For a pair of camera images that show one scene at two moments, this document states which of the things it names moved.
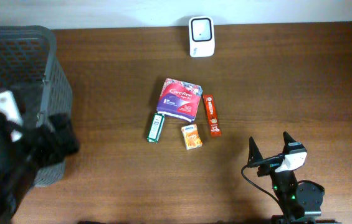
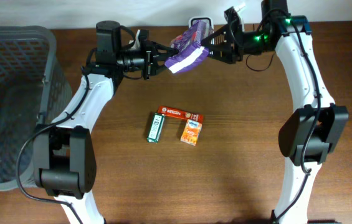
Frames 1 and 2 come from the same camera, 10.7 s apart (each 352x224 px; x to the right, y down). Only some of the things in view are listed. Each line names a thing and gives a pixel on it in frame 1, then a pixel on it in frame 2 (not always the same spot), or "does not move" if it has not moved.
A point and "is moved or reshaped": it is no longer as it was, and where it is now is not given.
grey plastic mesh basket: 26,61 does not move
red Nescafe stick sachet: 211,113 -> 180,112
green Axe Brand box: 156,127 does not move
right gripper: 269,165 -> 233,43
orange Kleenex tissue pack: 191,137 is moved or reshaped
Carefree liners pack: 179,99 -> 190,50
